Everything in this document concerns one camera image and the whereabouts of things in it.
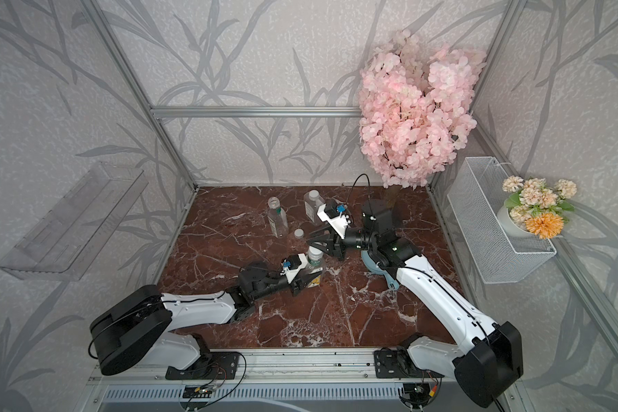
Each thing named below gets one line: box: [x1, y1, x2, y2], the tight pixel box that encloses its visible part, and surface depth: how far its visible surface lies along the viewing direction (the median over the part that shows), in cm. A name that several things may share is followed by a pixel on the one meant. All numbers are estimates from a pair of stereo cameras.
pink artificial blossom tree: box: [357, 29, 487, 188], surface depth 66 cm
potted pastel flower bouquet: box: [496, 175, 577, 240], surface depth 56 cm
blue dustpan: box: [361, 249, 400, 291], surface depth 89 cm
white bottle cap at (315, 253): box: [308, 245, 324, 261], surface depth 67 cm
